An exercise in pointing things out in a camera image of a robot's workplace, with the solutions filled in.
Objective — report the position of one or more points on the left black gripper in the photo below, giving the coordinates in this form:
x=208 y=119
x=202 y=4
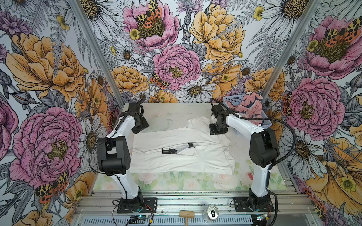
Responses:
x=145 y=125

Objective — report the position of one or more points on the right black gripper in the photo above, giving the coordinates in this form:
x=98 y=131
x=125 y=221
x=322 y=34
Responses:
x=213 y=131

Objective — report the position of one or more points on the white printed t-shirt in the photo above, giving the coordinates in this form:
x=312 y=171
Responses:
x=187 y=149

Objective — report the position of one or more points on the blue plastic laundry basket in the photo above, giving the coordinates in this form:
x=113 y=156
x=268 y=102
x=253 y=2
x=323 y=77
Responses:
x=236 y=99

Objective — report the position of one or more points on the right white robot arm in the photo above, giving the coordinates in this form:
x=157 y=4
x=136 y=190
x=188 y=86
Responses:
x=263 y=150

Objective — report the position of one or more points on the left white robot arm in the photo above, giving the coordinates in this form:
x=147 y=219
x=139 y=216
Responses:
x=114 y=154

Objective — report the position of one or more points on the pink patterned garment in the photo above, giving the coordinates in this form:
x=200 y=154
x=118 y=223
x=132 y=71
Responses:
x=250 y=106

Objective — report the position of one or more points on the wooden mallet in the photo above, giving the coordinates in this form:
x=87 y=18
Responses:
x=187 y=215

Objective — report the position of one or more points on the left green circuit board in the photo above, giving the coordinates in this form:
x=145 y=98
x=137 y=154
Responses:
x=140 y=219

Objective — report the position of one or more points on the green circuit board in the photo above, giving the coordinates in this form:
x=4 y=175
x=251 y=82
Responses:
x=140 y=219
x=262 y=217

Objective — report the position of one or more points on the right green circuit board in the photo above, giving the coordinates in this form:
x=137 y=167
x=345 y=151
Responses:
x=262 y=217

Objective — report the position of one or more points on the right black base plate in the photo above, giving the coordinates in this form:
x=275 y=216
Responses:
x=252 y=204

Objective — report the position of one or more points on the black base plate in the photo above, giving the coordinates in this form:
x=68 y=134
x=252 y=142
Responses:
x=135 y=206
x=252 y=204

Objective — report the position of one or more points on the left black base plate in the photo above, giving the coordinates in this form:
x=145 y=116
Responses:
x=135 y=206

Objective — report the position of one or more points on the aluminium front rail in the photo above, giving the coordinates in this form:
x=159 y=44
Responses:
x=100 y=203

